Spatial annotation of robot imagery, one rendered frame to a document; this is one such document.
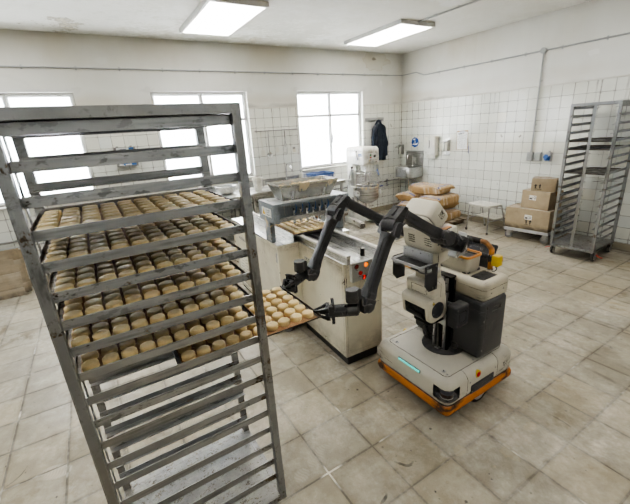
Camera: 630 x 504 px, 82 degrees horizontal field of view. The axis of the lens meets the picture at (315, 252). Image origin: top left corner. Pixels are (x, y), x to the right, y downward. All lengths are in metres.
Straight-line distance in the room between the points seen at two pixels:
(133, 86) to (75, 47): 0.71
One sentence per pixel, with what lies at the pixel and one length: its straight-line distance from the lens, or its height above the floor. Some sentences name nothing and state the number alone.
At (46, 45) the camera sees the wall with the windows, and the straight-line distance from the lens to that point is 5.84.
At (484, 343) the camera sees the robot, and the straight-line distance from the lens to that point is 2.54.
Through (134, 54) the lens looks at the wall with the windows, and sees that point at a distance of 5.89.
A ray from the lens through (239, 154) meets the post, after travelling 1.23.
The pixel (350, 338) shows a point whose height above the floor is 0.24.
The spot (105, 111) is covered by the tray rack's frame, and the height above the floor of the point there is 1.80.
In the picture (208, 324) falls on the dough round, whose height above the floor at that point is 1.06.
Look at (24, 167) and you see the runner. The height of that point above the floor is 1.68.
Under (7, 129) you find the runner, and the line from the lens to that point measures 1.19.
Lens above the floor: 1.73
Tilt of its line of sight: 19 degrees down
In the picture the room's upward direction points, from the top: 4 degrees counter-clockwise
